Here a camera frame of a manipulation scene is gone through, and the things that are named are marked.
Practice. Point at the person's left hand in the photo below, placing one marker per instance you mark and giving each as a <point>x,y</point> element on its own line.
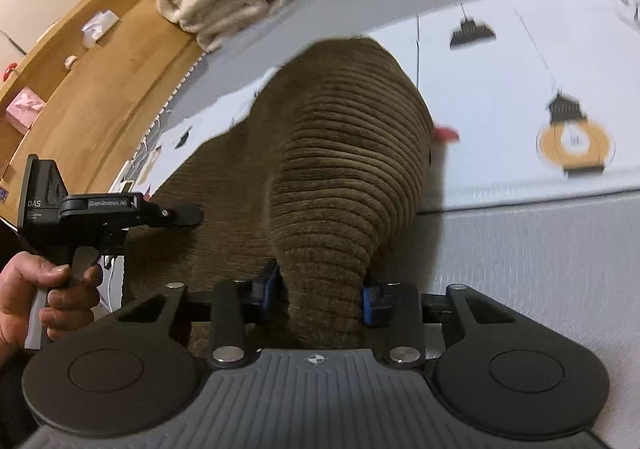
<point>20,289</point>

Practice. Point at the white tissue packet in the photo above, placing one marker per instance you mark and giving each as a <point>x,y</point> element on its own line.
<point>100,27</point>

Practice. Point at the white printed bedsheet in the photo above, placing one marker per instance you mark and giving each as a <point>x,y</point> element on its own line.
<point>500,79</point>

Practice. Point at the pink box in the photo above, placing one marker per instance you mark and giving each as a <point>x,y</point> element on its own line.
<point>25,110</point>

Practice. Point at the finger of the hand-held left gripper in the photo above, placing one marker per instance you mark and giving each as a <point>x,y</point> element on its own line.
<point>180,215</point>

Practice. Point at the small red item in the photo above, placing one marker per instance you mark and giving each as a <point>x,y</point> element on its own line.
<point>7,73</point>

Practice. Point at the brown ribbed pants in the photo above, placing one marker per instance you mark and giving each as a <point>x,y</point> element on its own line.
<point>340,154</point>

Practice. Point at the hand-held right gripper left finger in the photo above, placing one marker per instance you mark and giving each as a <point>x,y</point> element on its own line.
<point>267,291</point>

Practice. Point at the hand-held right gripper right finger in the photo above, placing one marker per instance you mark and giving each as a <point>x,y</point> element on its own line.
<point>375,304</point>

